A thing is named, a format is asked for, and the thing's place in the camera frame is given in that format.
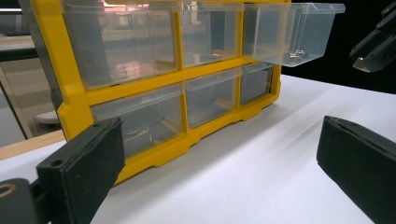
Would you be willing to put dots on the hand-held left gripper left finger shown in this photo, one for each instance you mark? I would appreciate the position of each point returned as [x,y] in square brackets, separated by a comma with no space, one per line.
[81,168]

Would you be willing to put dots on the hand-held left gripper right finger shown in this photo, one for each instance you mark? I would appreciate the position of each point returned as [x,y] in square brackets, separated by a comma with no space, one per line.
[361,168]

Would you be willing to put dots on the clear plastic organizer drawer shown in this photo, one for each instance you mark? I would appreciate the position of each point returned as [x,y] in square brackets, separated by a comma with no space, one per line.
[311,31]

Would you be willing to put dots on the yellow black drawer organizer cabinet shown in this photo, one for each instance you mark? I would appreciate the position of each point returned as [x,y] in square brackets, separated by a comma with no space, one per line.
[73,102]

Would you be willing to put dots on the metal hex nut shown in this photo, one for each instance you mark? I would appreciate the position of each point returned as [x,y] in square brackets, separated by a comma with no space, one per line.
[300,52]

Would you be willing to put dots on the black curtain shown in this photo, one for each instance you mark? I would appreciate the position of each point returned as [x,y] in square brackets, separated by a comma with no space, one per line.
[342,81]

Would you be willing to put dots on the white round object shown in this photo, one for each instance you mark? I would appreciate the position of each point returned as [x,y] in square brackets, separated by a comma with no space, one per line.
[48,117]

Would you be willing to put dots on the set of clear plastic drawers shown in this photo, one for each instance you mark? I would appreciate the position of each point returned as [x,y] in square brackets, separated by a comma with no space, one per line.
[124,46]

